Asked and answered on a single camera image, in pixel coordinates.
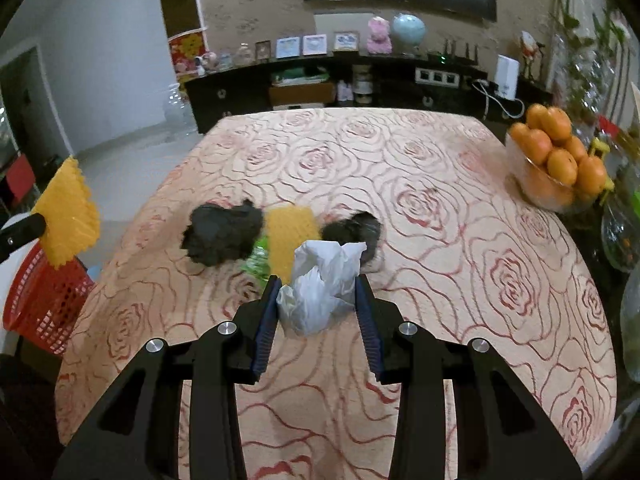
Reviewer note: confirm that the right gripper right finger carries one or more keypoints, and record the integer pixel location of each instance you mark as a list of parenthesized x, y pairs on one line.
[(367, 312)]

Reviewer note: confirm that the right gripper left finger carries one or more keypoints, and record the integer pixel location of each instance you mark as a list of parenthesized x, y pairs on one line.
[(265, 322)]

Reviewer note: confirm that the green peanut snack packet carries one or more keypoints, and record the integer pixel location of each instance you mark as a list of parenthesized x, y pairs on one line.
[(257, 263)]

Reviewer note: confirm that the white plastic bag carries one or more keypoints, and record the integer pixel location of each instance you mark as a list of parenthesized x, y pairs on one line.
[(322, 287)]

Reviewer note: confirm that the yellow foam fruit net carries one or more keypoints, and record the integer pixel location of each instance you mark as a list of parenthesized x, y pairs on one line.
[(286, 228)]

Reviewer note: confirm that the large black bag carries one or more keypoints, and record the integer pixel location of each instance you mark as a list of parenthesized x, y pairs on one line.
[(216, 234)]

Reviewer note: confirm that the small black bag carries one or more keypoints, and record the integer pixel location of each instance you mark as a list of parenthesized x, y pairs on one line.
[(361, 227)]

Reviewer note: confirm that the red chair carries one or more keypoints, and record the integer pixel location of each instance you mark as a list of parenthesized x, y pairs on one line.
[(20, 178)]

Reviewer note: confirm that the red plastic mesh basket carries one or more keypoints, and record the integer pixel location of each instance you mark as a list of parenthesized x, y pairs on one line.
[(44, 302)]

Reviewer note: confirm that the rose pattern tablecloth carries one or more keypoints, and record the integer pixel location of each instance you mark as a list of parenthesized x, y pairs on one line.
[(460, 252)]

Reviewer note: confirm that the clear large water jug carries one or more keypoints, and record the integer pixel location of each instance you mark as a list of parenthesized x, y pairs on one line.
[(178, 112)]

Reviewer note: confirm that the glass bowl of oranges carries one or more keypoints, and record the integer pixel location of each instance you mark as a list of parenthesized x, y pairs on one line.
[(554, 169)]

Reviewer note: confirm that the black tv cabinet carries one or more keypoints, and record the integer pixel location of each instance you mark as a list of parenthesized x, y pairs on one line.
[(347, 79)]

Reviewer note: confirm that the red festive poster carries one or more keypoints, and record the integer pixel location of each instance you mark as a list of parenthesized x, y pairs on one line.
[(186, 51)]

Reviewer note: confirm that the pink plush toy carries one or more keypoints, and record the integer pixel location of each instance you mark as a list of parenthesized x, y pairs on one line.
[(378, 41)]

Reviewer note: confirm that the white router box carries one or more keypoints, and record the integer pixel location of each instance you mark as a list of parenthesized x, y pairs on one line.
[(506, 77)]

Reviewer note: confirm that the light blue globe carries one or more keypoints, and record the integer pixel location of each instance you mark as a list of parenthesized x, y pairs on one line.
[(408, 31)]

